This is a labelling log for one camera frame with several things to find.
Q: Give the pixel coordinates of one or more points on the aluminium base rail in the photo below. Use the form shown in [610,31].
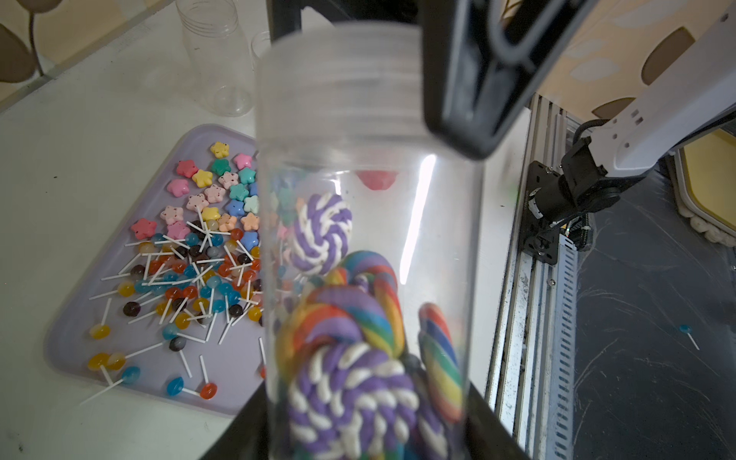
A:
[530,382]

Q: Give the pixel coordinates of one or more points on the red lidded clear jar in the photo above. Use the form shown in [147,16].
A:
[259,45]

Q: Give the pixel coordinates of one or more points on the yellow tray in background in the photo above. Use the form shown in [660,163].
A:
[705,186]

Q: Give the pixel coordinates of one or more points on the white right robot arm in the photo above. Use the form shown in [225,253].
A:
[369,94]

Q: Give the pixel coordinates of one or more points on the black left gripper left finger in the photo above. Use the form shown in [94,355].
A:
[247,436]

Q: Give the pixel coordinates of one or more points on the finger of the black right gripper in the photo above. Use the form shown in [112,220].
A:
[479,69]

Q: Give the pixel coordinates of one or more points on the pile of star candies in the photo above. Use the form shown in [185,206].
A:
[206,198]

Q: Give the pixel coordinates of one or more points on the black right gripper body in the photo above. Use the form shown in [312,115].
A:
[345,14]

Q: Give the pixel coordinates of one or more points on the lilac plastic tray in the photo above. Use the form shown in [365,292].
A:
[170,307]

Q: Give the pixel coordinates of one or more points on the clear jar of star candies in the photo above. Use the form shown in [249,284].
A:
[218,51]

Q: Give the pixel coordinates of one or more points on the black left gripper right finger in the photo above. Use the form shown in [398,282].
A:
[485,436]

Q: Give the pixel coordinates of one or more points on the pile of lollipops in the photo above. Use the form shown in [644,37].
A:
[175,325]

